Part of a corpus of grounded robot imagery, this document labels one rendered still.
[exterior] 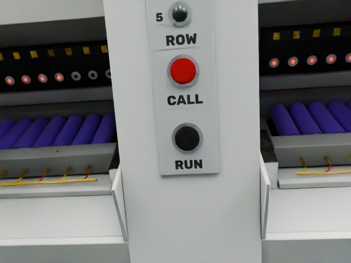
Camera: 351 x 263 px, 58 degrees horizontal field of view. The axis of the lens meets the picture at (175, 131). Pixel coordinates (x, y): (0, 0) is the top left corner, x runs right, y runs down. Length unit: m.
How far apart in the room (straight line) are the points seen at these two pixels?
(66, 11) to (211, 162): 0.14
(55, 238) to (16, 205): 0.06
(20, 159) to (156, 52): 0.18
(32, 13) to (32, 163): 0.14
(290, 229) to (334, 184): 0.06
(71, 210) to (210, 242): 0.12
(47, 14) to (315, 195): 0.24
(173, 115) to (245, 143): 0.05
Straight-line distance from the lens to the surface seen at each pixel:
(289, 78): 0.38
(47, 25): 0.45
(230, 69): 0.20
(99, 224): 0.26
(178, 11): 0.20
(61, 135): 0.35
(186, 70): 0.20
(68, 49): 0.38
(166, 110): 0.20
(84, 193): 0.29
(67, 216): 0.28
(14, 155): 0.33
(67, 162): 0.31
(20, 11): 0.25
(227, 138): 0.21
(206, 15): 0.20
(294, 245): 0.25
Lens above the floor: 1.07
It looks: 11 degrees down
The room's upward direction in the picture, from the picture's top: 4 degrees counter-clockwise
